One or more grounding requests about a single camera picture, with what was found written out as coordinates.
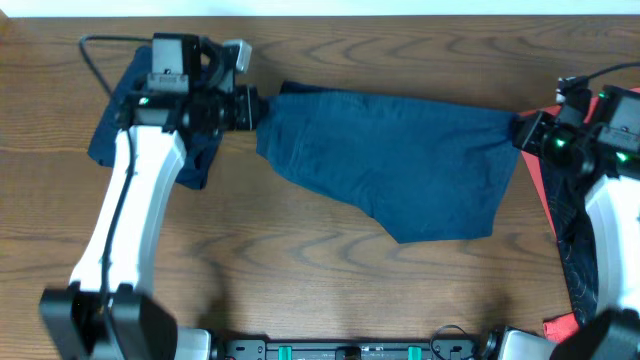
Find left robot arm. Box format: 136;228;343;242
39;33;267;359

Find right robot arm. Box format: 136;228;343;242
483;77;639;359

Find black patterned garment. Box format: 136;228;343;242
540;163;598;327

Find navy blue shorts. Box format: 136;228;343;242
256;82;519;243
87;45;224;191

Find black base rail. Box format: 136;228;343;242
225;338;482;360

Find red cloth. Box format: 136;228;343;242
513;86;639;326

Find folded navy blue shorts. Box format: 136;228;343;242
87;45;224;191

